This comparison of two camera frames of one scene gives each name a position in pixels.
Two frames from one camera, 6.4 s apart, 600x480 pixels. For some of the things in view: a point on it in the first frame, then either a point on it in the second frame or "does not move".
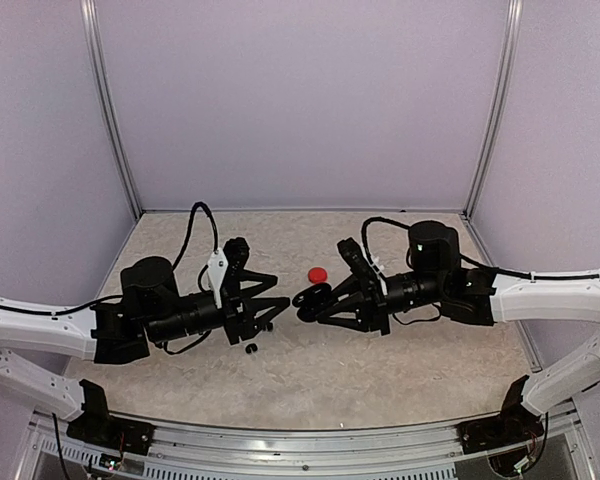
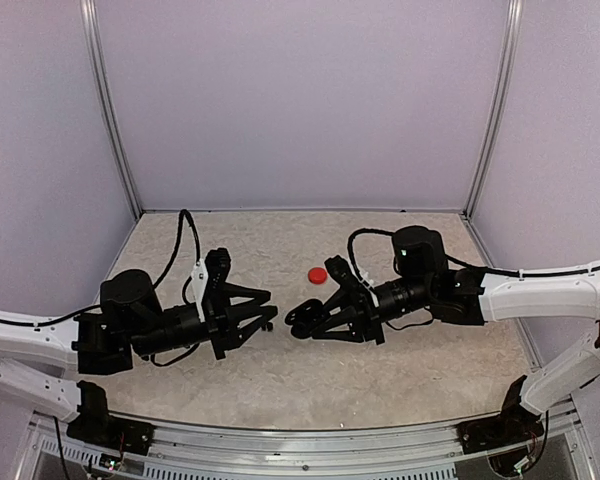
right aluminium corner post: (515, 14) does not move
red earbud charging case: (317, 275) does not move
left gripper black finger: (264, 280) -> (237, 291)
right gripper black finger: (350, 290) does not move
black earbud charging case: (309, 302) -> (303, 318)
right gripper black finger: (349, 316) -> (342, 330)
